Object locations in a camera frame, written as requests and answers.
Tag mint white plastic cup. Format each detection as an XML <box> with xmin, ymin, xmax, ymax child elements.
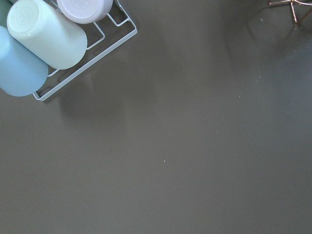
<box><xmin>7</xmin><ymin>0</ymin><xmax>87</xmax><ymax>70</ymax></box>

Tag lilac white plastic cup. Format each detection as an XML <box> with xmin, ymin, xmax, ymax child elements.
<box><xmin>57</xmin><ymin>0</ymin><xmax>113</xmax><ymax>24</ymax></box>

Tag copper wire bottle rack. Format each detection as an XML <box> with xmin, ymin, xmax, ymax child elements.
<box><xmin>267</xmin><ymin>0</ymin><xmax>312</xmax><ymax>24</ymax></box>

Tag white wire cup rack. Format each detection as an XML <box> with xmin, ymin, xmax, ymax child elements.
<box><xmin>33</xmin><ymin>0</ymin><xmax>138</xmax><ymax>101</ymax></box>

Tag light blue plastic cup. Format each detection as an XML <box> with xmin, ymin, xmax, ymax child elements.
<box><xmin>0</xmin><ymin>26</ymin><xmax>48</xmax><ymax>97</ymax></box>

